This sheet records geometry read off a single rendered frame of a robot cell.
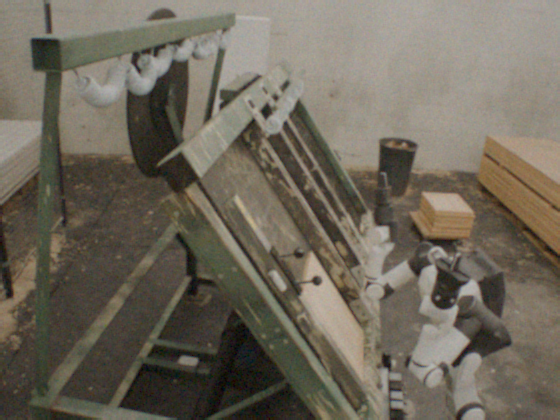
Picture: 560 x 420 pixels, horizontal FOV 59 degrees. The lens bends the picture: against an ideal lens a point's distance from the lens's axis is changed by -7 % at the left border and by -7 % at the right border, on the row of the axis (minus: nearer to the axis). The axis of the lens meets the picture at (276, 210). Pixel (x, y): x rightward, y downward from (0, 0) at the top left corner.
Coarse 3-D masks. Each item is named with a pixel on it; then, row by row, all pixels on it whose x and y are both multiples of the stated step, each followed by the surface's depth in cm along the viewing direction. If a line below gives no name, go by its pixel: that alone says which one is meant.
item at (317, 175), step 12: (276, 84) 277; (300, 84) 271; (276, 96) 272; (288, 120) 278; (288, 132) 279; (300, 144) 280; (300, 156) 283; (312, 168) 284; (324, 180) 287; (324, 192) 289; (336, 204) 290; (336, 216) 293; (348, 228) 295; (360, 240) 297; (360, 252) 299
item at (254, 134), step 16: (256, 112) 219; (256, 128) 219; (256, 144) 222; (256, 160) 224; (272, 160) 223; (272, 176) 226; (288, 176) 230; (288, 192) 228; (288, 208) 231; (304, 208) 230; (304, 224) 233; (320, 240) 235; (320, 256) 238; (336, 256) 238; (352, 288) 242; (352, 304) 245; (368, 304) 248
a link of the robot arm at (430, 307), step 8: (424, 296) 171; (432, 296) 165; (424, 304) 169; (432, 304) 167; (440, 304) 163; (448, 304) 162; (424, 312) 169; (432, 312) 168; (440, 312) 166; (448, 312) 165
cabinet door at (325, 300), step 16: (304, 272) 212; (320, 272) 225; (304, 288) 199; (320, 288) 216; (320, 304) 207; (336, 304) 225; (336, 320) 215; (352, 320) 233; (336, 336) 206; (352, 336) 224; (352, 352) 214
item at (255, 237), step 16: (240, 208) 175; (240, 224) 177; (256, 240) 178; (288, 288) 184; (304, 304) 186; (320, 320) 192; (320, 336) 190; (336, 352) 192; (352, 368) 198; (352, 384) 196
